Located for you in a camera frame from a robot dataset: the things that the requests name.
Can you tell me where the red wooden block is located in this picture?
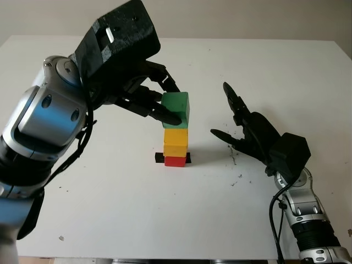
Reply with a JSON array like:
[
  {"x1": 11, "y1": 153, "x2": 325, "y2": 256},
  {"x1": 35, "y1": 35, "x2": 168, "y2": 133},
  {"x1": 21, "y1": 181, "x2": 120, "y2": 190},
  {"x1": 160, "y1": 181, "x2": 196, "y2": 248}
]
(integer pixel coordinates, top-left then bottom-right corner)
[{"x1": 164, "y1": 156, "x2": 187, "y2": 168}]

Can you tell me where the yellow wooden block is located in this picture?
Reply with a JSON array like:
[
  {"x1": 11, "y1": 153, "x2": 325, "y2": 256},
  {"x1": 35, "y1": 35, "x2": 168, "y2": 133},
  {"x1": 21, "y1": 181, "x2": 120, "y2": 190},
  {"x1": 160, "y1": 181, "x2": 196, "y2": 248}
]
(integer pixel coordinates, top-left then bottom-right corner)
[{"x1": 163, "y1": 128, "x2": 189, "y2": 158}]

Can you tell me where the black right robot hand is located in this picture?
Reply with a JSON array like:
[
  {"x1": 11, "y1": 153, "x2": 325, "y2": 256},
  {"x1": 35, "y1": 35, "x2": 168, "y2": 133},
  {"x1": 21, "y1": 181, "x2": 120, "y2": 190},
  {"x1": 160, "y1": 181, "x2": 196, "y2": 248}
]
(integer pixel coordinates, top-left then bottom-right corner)
[{"x1": 210, "y1": 81, "x2": 284, "y2": 177}]

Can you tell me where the black tape strip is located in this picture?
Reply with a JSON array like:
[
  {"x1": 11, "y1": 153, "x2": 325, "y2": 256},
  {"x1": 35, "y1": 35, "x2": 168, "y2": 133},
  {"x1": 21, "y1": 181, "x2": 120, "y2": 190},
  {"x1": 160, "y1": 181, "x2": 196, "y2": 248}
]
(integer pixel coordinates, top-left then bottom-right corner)
[{"x1": 155, "y1": 152, "x2": 193, "y2": 164}]

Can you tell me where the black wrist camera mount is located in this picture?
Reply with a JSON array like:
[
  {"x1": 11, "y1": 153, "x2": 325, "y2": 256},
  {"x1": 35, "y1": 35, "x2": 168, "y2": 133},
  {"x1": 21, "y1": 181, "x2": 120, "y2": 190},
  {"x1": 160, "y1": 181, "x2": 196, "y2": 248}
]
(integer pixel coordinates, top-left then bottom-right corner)
[
  {"x1": 71, "y1": 0, "x2": 161, "y2": 83},
  {"x1": 265, "y1": 132, "x2": 311, "y2": 182}
]

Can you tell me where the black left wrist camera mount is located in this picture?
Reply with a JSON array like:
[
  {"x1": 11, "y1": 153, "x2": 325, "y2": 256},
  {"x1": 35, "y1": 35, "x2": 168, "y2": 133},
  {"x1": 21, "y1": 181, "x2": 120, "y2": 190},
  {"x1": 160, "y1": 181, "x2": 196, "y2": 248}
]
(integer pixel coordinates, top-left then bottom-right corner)
[{"x1": 71, "y1": 0, "x2": 161, "y2": 83}]

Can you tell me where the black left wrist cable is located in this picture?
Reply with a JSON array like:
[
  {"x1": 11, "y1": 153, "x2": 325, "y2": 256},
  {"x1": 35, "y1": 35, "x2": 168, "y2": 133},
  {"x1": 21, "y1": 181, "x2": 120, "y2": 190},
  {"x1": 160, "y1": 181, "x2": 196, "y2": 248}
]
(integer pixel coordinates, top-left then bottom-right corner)
[{"x1": 41, "y1": 70, "x2": 97, "y2": 190}]

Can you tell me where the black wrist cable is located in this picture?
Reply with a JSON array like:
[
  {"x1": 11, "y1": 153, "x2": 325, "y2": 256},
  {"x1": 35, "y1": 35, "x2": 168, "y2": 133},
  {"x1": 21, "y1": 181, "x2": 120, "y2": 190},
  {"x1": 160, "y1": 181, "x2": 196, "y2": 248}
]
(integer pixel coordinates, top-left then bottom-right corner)
[
  {"x1": 269, "y1": 184, "x2": 291, "y2": 261},
  {"x1": 41, "y1": 70, "x2": 97, "y2": 190}
]

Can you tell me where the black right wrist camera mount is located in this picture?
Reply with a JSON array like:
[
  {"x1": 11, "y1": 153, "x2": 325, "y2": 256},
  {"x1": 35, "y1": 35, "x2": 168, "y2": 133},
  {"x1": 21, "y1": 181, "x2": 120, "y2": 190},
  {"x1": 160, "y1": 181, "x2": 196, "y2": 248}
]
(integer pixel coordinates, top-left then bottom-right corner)
[{"x1": 265, "y1": 132, "x2": 311, "y2": 182}]

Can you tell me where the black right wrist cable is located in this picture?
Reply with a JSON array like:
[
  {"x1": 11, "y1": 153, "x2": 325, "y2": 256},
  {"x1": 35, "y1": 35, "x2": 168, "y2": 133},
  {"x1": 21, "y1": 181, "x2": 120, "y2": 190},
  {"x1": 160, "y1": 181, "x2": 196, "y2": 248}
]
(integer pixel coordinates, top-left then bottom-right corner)
[{"x1": 269, "y1": 184, "x2": 291, "y2": 261}]

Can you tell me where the green wooden block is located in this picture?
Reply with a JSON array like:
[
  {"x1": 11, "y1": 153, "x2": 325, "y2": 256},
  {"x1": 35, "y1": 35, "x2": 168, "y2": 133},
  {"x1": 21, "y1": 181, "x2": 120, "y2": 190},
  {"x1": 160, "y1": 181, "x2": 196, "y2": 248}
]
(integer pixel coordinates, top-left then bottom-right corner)
[{"x1": 161, "y1": 91, "x2": 191, "y2": 130}]

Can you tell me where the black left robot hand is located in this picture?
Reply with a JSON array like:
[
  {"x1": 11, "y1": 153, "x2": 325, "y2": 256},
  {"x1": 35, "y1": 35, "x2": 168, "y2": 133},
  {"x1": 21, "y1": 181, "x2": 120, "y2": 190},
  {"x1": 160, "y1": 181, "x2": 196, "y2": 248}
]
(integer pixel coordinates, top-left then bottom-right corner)
[{"x1": 87, "y1": 56, "x2": 183, "y2": 127}]

